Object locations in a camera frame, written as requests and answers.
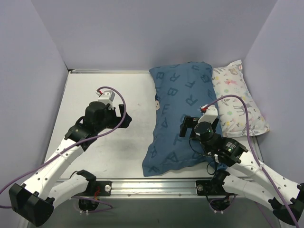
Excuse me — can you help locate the blue letter print pillowcase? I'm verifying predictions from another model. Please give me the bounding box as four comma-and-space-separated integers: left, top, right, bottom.
142, 62, 226, 177

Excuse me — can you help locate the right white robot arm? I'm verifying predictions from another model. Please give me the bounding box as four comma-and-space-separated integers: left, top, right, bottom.
180, 115, 304, 227

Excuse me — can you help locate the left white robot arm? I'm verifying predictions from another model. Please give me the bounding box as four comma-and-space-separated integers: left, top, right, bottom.
9, 101, 132, 227

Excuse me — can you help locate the white floral deer pillow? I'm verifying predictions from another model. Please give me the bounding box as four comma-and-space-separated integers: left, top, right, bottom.
212, 60, 270, 138

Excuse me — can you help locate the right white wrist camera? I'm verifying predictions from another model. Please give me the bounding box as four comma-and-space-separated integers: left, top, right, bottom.
198, 105, 218, 124

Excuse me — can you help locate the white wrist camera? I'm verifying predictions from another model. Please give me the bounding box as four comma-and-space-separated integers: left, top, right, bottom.
198, 105, 218, 124
96, 90, 115, 107

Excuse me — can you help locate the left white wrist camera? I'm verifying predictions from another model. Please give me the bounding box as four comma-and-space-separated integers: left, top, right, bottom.
96, 90, 115, 107

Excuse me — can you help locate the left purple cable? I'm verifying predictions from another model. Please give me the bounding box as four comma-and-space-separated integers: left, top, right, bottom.
0, 86, 126, 209

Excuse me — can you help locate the purple cable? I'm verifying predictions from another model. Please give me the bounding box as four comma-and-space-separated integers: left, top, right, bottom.
201, 94, 300, 225
0, 86, 126, 209

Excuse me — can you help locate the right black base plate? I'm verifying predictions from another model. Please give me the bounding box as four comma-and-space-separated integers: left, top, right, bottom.
196, 180, 214, 196

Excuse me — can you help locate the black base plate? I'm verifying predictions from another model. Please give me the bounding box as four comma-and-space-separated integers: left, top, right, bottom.
196, 180, 214, 196
94, 180, 112, 197

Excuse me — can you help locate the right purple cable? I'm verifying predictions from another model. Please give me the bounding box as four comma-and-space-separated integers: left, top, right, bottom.
201, 94, 300, 225

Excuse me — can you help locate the aluminium front rail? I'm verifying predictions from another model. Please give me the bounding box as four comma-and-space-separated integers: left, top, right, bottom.
57, 178, 252, 198

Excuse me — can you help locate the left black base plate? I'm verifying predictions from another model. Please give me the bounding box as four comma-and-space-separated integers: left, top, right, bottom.
94, 180, 112, 197

